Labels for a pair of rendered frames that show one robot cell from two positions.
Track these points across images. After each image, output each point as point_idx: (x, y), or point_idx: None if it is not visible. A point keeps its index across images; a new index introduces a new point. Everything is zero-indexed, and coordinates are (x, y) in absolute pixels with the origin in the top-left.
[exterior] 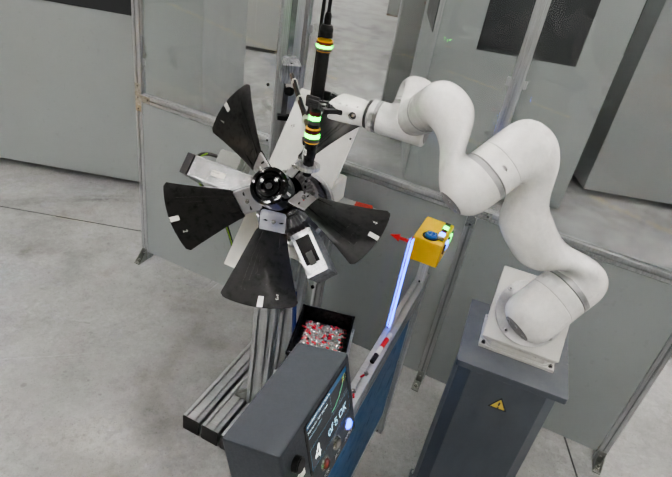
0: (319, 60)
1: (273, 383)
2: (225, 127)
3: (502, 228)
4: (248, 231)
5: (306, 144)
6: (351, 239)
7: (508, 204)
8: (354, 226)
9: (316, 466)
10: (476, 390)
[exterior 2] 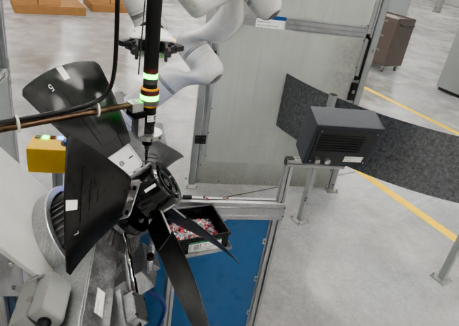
0: (162, 3)
1: (349, 124)
2: (82, 234)
3: (239, 24)
4: None
5: (156, 108)
6: (166, 149)
7: (238, 10)
8: (151, 145)
9: None
10: None
